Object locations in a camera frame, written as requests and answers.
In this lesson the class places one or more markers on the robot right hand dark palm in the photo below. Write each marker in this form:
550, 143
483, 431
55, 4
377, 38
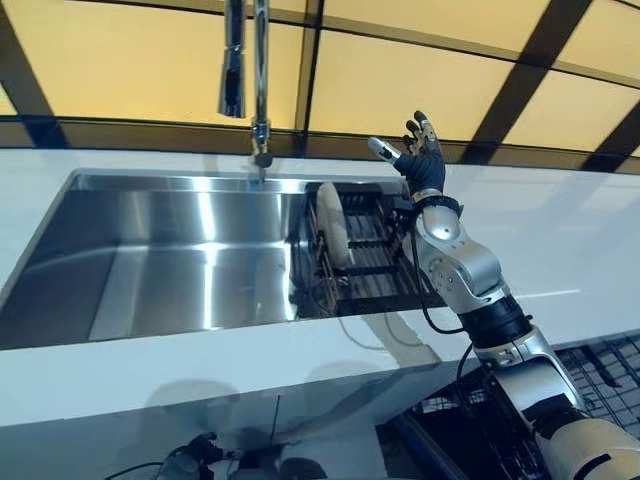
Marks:
425, 170

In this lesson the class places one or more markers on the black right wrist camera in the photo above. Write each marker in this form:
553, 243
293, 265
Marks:
402, 212

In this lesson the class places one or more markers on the beige ceramic plate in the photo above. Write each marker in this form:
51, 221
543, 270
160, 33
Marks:
334, 225

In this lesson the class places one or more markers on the chrome kitchen faucet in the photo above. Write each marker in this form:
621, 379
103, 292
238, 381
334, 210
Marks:
260, 75

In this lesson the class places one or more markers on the stainless steel kitchen sink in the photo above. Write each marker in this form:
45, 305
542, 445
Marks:
165, 260

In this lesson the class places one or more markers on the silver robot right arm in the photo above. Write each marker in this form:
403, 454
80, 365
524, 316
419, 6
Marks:
470, 270

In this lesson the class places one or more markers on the black sink dish rack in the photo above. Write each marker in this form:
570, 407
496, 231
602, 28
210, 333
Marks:
372, 260

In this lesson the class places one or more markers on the dark framed yellow window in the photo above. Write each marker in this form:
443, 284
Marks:
400, 75

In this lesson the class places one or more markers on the robot left hand dark palm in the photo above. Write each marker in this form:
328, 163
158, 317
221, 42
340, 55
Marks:
192, 457

